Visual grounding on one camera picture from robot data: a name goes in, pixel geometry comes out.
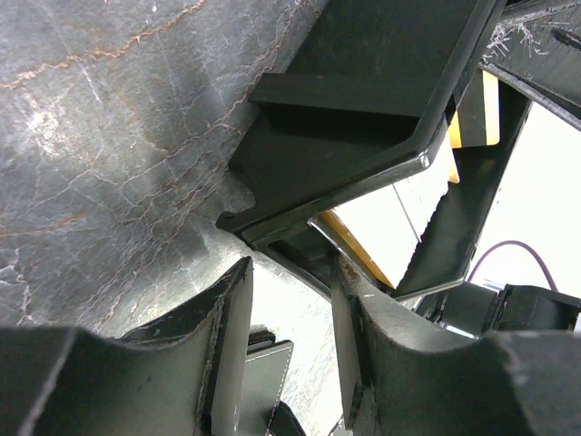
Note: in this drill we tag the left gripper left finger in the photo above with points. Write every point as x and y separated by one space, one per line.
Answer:
180 374

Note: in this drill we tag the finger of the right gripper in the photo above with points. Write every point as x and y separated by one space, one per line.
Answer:
535 48

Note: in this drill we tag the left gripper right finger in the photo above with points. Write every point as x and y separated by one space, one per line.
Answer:
403 375

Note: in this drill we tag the black plastic card bin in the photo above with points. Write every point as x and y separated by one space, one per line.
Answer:
362 105

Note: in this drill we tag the black leather card holder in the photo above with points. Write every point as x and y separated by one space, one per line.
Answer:
262 411

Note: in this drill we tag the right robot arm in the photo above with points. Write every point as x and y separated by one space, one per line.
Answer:
439 269

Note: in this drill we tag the stack of white cards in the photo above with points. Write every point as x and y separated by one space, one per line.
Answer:
379 232

